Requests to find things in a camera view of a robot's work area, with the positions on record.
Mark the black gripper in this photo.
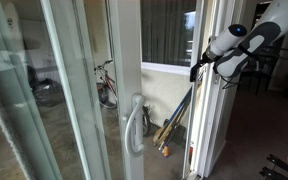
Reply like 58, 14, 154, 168
198, 49, 216, 73

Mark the black screen door handle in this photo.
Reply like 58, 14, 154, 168
189, 63, 202, 83

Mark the sliding screen door white frame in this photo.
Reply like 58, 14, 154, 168
0, 0, 206, 180

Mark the blue long pole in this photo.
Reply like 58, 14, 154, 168
165, 87, 193, 128

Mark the window with dark blinds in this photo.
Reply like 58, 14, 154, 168
140, 0, 198, 69

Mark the dark wooden chair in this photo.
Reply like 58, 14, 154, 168
238, 46, 280, 96

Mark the black dustpan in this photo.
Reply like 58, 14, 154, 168
173, 124, 187, 146

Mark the black tire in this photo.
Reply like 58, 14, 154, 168
142, 104, 152, 136

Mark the red small container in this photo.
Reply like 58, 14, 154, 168
188, 143, 195, 165

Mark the orange bottle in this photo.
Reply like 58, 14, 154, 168
162, 144, 171, 159

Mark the red bicycle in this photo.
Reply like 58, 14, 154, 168
93, 59, 118, 110

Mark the orange black spring clamp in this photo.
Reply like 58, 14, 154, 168
266, 153, 288, 179
258, 166, 288, 180

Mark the white door frame with track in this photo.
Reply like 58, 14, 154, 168
193, 0, 252, 180

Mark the wooden long handle broom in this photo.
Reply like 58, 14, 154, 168
152, 99, 190, 151

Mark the glass sliding door white frame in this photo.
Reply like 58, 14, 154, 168
38, 0, 147, 180

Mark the white curved door handle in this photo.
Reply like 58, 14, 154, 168
123, 93, 147, 158

